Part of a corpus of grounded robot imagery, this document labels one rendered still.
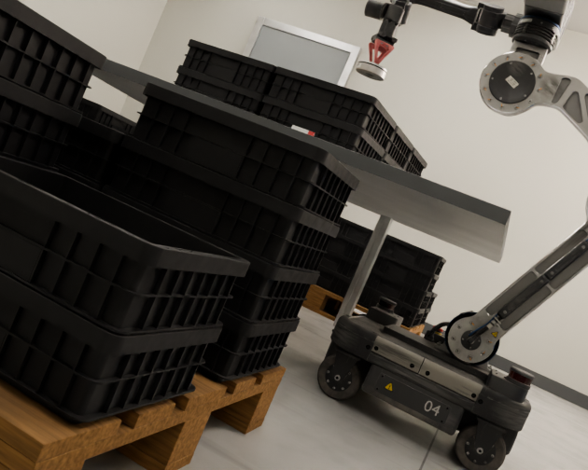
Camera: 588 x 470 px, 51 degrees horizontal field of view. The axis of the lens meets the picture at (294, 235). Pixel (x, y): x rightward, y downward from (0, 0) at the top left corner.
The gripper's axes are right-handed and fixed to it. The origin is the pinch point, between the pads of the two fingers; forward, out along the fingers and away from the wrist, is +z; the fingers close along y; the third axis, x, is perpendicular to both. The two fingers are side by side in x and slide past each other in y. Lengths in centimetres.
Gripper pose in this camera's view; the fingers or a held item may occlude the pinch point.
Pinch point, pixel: (374, 62)
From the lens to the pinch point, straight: 219.6
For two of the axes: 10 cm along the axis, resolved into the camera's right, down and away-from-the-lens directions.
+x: 9.1, 3.6, 2.3
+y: 1.9, 1.5, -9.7
